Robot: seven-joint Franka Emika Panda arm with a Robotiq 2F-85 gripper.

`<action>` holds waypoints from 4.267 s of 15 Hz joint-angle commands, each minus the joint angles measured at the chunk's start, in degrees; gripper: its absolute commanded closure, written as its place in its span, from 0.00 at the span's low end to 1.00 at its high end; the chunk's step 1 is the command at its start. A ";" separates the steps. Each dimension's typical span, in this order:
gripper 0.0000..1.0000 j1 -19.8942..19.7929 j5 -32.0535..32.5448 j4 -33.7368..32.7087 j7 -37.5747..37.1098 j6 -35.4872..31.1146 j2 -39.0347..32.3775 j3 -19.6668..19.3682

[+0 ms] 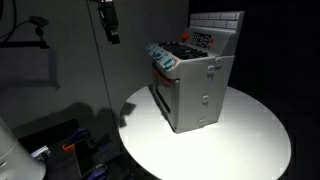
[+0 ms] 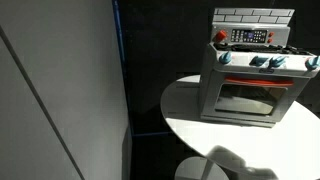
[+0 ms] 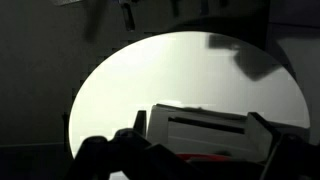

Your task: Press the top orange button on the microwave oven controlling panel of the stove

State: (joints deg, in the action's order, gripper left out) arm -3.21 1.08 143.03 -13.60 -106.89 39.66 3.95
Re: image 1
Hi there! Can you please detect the black clamp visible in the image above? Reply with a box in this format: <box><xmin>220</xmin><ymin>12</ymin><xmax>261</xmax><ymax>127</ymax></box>
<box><xmin>87</xmin><ymin>132</ymin><xmax>113</xmax><ymax>148</ymax></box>

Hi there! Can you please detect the silver metal bracket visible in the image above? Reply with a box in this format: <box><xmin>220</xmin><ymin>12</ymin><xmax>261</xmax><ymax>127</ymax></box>
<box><xmin>30</xmin><ymin>145</ymin><xmax>52</xmax><ymax>163</ymax></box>

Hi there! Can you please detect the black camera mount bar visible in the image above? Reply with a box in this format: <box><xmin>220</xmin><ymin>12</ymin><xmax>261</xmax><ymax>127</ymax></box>
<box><xmin>0</xmin><ymin>26</ymin><xmax>51</xmax><ymax>50</ymax></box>

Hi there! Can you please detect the blue handled clamp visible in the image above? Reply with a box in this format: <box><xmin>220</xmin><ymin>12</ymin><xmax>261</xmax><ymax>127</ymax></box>
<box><xmin>66</xmin><ymin>127</ymin><xmax>90</xmax><ymax>145</ymax></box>

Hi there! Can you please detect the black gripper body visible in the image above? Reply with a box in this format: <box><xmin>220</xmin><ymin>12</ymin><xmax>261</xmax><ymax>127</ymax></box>
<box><xmin>97</xmin><ymin>0</ymin><xmax>120</xmax><ymax>33</ymax></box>

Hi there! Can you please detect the black camera cable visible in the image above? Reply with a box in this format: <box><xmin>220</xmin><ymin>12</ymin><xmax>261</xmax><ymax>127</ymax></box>
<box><xmin>0</xmin><ymin>0</ymin><xmax>32</xmax><ymax>42</ymax></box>

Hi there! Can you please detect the purple handled clamp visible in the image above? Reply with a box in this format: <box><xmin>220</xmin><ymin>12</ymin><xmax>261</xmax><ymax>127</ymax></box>
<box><xmin>82</xmin><ymin>164</ymin><xmax>108</xmax><ymax>180</ymax></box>

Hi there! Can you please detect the orange handled clamp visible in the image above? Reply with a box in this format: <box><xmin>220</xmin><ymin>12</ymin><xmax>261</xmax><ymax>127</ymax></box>
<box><xmin>61</xmin><ymin>142</ymin><xmax>77</xmax><ymax>153</ymax></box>

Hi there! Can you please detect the orange oven door handle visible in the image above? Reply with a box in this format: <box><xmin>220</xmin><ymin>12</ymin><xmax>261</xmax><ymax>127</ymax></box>
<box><xmin>151</xmin><ymin>64</ymin><xmax>181</xmax><ymax>89</ymax></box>

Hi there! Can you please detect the round white table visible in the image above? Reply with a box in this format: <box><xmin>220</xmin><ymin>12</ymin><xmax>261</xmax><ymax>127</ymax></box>
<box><xmin>118</xmin><ymin>84</ymin><xmax>293</xmax><ymax>180</ymax></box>

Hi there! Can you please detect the grey toy kitchen stove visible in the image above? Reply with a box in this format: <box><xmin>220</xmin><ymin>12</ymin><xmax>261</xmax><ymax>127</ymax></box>
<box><xmin>144</xmin><ymin>11</ymin><xmax>246</xmax><ymax>135</ymax></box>

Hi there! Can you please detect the black camera on mount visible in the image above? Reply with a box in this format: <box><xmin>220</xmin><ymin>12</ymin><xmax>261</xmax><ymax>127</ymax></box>
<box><xmin>28</xmin><ymin>15</ymin><xmax>51</xmax><ymax>28</ymax></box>

